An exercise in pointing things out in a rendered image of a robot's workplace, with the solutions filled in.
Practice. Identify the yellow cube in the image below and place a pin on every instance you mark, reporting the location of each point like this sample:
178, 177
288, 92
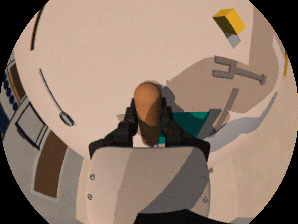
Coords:
229, 21

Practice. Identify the grey metal spoon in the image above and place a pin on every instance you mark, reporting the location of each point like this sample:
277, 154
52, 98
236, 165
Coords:
64, 117

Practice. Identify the grey wrench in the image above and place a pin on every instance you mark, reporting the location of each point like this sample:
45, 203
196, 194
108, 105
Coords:
233, 69

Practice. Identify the teal square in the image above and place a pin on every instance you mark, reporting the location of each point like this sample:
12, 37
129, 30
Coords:
191, 122

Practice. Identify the grey flat bar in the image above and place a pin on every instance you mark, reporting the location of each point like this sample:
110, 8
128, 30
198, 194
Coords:
225, 112

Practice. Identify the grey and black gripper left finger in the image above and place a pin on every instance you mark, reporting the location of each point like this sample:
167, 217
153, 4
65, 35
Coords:
119, 136

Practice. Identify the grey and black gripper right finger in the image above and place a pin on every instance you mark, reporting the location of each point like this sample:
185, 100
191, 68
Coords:
175, 135

